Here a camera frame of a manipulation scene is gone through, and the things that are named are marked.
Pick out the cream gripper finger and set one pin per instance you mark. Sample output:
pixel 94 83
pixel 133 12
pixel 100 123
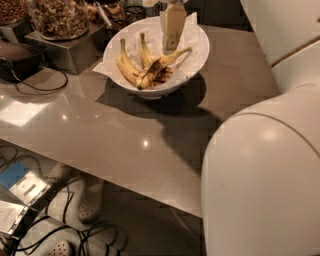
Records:
pixel 172 22

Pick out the spotted banana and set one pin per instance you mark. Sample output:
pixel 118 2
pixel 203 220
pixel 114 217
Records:
pixel 148 75

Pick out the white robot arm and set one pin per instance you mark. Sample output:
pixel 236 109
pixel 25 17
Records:
pixel 260 180

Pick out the middle yellow banana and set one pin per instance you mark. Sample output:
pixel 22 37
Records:
pixel 146 58

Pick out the yellow banana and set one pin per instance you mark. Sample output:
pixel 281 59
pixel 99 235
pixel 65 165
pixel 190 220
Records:
pixel 126 67
pixel 146 58

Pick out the white bowl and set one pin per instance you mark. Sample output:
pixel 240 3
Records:
pixel 156 56

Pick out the left yellow banana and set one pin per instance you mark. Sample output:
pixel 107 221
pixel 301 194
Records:
pixel 126 67

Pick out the white paper liner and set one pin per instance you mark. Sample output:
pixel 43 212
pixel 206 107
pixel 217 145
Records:
pixel 190 40

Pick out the small dark glass cup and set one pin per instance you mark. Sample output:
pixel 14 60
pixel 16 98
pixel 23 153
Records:
pixel 135 13

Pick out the snack container with scoop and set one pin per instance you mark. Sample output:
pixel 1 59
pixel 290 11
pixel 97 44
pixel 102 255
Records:
pixel 109 13

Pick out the steel jar stand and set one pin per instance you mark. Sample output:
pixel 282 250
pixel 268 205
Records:
pixel 72 56

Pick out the glass jar of nuts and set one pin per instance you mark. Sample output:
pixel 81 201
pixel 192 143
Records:
pixel 59 20

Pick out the dark round appliance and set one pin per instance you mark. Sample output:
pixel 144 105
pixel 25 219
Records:
pixel 18 61

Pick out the glass jar of hazelnuts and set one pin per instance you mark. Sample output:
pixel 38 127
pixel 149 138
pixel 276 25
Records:
pixel 12 11

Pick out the left steel stand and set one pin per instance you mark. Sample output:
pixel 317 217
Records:
pixel 16 32

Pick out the grey clog shoe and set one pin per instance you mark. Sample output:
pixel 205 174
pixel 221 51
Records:
pixel 62 248
pixel 91 200

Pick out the blue and silver box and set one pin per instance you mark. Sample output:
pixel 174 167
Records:
pixel 24 183

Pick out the silver flat device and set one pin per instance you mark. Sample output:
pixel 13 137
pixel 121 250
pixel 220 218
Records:
pixel 11 218

